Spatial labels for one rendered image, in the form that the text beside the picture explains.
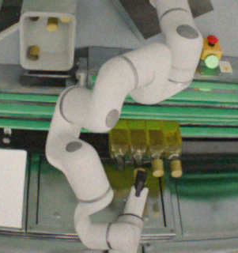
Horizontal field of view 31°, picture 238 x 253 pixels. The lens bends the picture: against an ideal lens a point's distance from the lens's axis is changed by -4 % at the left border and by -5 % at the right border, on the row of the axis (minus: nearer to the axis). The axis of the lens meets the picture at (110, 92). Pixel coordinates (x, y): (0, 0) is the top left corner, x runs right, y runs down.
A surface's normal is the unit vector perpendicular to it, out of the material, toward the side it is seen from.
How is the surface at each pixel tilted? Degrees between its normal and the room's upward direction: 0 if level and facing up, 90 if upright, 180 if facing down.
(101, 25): 0
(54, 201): 90
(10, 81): 90
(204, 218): 90
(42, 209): 90
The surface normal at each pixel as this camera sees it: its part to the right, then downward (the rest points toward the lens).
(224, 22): 0.04, 0.69
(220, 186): 0.09, -0.73
